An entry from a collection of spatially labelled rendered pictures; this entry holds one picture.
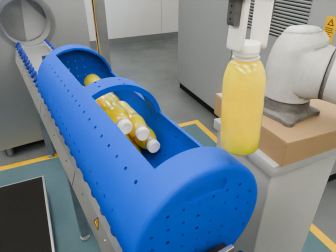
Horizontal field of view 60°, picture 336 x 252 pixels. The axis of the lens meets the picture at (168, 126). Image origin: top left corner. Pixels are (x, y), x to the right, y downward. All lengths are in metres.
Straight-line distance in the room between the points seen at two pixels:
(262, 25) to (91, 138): 0.42
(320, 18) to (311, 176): 1.19
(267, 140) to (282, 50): 0.27
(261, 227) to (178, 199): 0.67
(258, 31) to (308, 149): 0.56
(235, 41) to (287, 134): 0.53
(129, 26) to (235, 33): 5.39
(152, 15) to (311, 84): 5.15
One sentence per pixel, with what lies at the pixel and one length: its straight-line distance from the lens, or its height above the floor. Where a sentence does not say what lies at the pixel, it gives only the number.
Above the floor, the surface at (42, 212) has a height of 0.15.
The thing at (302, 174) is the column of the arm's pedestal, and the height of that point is 0.91.
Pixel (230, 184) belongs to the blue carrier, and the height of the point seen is 1.18.
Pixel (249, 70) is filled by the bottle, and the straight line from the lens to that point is 0.44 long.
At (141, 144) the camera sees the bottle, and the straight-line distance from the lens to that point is 0.88.
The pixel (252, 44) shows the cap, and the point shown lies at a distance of 0.44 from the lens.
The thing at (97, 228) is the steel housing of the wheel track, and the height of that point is 0.87.
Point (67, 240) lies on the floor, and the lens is 2.04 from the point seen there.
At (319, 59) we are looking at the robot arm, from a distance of 0.92.
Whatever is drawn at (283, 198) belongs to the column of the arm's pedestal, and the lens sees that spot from 1.08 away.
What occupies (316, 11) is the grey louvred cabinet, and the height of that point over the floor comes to 1.23.
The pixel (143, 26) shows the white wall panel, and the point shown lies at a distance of 5.89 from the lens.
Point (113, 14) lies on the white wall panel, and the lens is 5.67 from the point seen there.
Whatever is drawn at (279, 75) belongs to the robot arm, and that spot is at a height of 1.22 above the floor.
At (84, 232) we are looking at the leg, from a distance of 1.95.
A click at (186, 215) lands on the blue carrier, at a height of 1.15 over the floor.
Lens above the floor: 1.54
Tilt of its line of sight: 31 degrees down
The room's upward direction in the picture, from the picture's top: straight up
